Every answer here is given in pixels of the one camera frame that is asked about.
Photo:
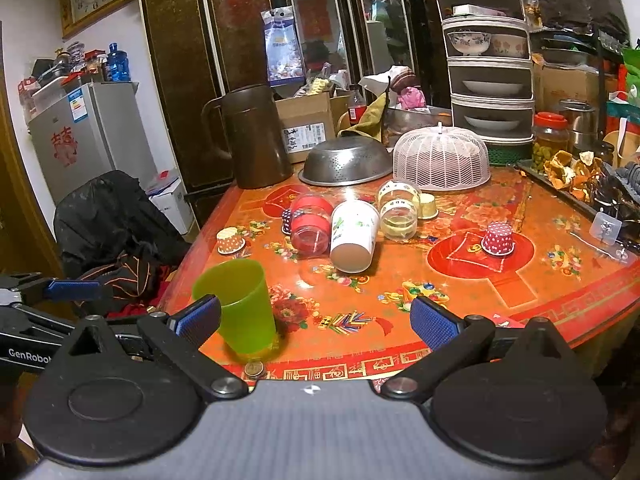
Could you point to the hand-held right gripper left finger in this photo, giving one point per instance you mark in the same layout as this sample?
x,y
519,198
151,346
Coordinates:
x,y
196,321

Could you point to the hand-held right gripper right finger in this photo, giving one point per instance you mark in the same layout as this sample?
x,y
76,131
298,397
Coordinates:
x,y
434,322

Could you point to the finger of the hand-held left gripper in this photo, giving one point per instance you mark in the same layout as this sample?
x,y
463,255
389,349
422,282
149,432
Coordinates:
x,y
75,291

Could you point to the white paper cup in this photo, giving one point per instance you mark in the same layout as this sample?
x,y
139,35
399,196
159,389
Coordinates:
x,y
352,240

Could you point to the green plastic cup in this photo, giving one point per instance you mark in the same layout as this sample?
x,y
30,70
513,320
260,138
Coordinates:
x,y
245,310

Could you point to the red polka dot paper cup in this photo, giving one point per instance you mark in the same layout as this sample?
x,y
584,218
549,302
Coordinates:
x,y
498,239

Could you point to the gold small paper cup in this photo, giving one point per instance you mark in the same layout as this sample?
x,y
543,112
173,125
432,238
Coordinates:
x,y
428,206

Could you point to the dark polka dot paper cup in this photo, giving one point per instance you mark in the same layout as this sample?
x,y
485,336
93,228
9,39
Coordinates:
x,y
286,221

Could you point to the black bag on chair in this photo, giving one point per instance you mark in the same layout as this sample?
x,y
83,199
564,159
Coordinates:
x,y
110,225

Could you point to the coin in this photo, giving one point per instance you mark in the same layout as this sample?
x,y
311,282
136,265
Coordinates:
x,y
253,369

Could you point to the clear glass jar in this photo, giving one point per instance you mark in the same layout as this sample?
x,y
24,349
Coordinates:
x,y
399,212

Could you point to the white carton box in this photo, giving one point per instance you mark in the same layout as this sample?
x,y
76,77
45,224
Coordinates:
x,y
170,200

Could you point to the silver refrigerator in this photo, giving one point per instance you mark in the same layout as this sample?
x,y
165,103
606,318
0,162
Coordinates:
x,y
90,145

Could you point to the white mesh food cover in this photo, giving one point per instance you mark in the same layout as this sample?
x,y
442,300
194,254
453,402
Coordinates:
x,y
441,160

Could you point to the steel colander bowl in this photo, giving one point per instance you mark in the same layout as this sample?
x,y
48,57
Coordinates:
x,y
345,162

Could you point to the green plastic basket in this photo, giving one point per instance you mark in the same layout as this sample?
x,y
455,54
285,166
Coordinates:
x,y
510,153

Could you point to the brown plastic pitcher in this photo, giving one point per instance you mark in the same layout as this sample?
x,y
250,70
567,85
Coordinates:
x,y
255,135

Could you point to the steel basin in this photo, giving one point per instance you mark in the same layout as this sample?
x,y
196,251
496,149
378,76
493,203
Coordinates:
x,y
415,122

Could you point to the red lidded plastic jar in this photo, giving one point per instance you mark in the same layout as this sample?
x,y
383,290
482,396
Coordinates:
x,y
27,95

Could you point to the dried orange peels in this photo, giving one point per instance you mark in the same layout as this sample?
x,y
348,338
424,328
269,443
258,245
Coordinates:
x,y
570,172

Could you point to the white plate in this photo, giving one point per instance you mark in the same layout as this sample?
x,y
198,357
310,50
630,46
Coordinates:
x,y
492,123
492,88

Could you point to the olive cloth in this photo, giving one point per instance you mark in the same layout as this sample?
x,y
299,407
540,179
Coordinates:
x,y
367,120

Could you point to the glass jar with red lid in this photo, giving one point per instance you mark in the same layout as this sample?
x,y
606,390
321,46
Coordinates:
x,y
550,140

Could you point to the cardboard box with label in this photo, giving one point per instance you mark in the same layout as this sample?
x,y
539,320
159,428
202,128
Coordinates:
x,y
305,127

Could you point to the pink cloth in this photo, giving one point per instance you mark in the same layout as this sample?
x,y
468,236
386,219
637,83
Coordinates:
x,y
411,98

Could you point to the blue water bottle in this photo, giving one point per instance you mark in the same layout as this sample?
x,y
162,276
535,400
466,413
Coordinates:
x,y
118,64

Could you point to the steel kettle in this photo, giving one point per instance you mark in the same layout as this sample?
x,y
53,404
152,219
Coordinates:
x,y
577,120

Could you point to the grey tiered dish rack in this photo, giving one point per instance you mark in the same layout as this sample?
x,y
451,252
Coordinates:
x,y
457,67

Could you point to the large brown cardboard box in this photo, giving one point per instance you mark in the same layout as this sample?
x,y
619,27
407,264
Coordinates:
x,y
570,85

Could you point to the blue patterned bowl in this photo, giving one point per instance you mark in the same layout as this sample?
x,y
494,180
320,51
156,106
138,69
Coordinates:
x,y
468,42

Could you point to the floral bowl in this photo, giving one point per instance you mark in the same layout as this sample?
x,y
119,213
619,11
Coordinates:
x,y
510,46

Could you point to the blue white snack bag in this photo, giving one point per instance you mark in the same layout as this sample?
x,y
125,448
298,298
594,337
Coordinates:
x,y
282,47

